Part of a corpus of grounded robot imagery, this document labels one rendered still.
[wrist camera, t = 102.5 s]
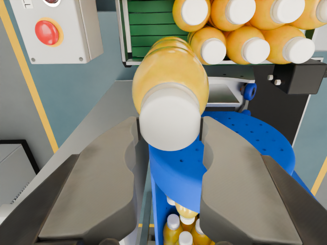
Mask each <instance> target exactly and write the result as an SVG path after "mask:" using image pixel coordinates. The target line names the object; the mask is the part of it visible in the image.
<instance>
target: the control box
mask: <svg viewBox="0 0 327 245"><path fill-rule="evenodd" d="M9 1H10V3H11V6H12V9H13V12H14V15H15V18H16V21H17V23H18V27H19V30H20V33H21V36H22V38H23V41H24V44H25V47H26V50H27V53H28V56H29V58H30V61H31V63H32V64H86V63H88V62H90V61H91V60H93V59H94V58H96V57H98V56H99V55H101V54H103V53H104V50H103V44H102V38H101V32H100V26H99V20H98V14H97V8H96V2H95V0H57V2H56V3H55V4H49V3H47V2H46V1H45V0H24V1H23V0H9ZM24 2H25V3H24ZM25 4H30V5H26V8H25ZM41 20H47V21H49V22H51V23H52V24H53V25H54V26H55V27H56V28H57V30H58V33H59V39H58V41H57V43H55V44H54V45H45V44H43V43H42V42H41V41H40V40H39V39H38V38H37V36H36V34H35V25H36V23H37V22H39V21H41Z"/></svg>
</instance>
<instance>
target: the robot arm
mask: <svg viewBox="0 0 327 245"><path fill-rule="evenodd" d="M140 140H141V133H140V125H139V117H134V116H131V117H129V118H127V119H125V120H124V121H122V122H121V123H119V124H117V125H116V126H114V127H113V128H111V129H109V130H108V131H106V132H105V133H103V134H101V135H100V136H98V137H97V138H96V139H95V140H93V141H92V142H91V143H90V144H89V145H88V146H87V147H86V148H85V149H83V150H82V151H81V153H80V154H72V155H70V156H69V157H68V158H67V159H66V160H65V161H64V162H63V163H62V164H61V165H60V166H59V167H58V168H57V169H56V170H55V171H53V172H52V173H51V174H50V175H49V176H48V177H47V178H46V179H45V180H44V181H43V182H42V183H41V184H40V185H39V186H37V187H36V188H35V189H34V190H33V191H32V192H31V193H30V194H29V195H28V196H27V197H26V198H25V199H24V200H23V201H22V202H21V203H20V204H19V205H18V206H17V207H16V208H15V209H14V210H13V211H12V212H11V213H10V214H9V215H8V216H7V217H6V218H5V220H4V221H3V222H2V223H1V224H0V245H120V244H119V242H120V241H121V240H122V239H124V238H125V237H127V236H128V235H129V234H130V233H132V232H133V231H134V229H135V228H136V226H137V196H136V189H135V181H134V175H133V173H132V172H131V170H132V168H133V167H134V166H135V164H136V162H137V161H136V153H135V145H136V144H137V143H138V141H140ZM199 141H201V142H202V143H203V145H204V151H203V165H204V166H205V168H206V169H207V172H206V173H205V174H204V175H203V177H202V187H201V197H200V229H201V231H202V232H203V233H204V234H205V235H206V236H207V237H208V238H210V239H211V240H212V241H213V242H214V243H215V245H327V210H326V209H325V208H324V207H323V206H322V205H321V204H320V203H319V202H318V201H317V200H316V199H315V198H314V197H313V196H312V195H311V194H309V193H308V192H307V191H306V190H305V189H304V188H303V187H302V186H301V185H300V184H299V183H298V182H297V181H296V180H295V179H294V178H293V177H292V176H291V175H290V174H289V173H288V172H287V171H285V170H284V169H283V168H282V167H281V166H280V165H279V164H278V163H277V162H276V161H275V160H274V159H273V158H272V157H271V156H267V155H262V154H261V153H260V152H259V151H258V150H257V149H256V148H255V147H254V146H252V145H251V144H250V143H249V142H248V141H247V140H246V139H244V138H243V137H242V136H241V135H239V134H238V133H236V132H234V131H233V130H231V129H230V128H228V127H226V126H224V125H223V124H221V123H220V122H218V121H216V120H215V119H213V118H212V117H209V116H205V117H201V119H200V136H199Z"/></svg>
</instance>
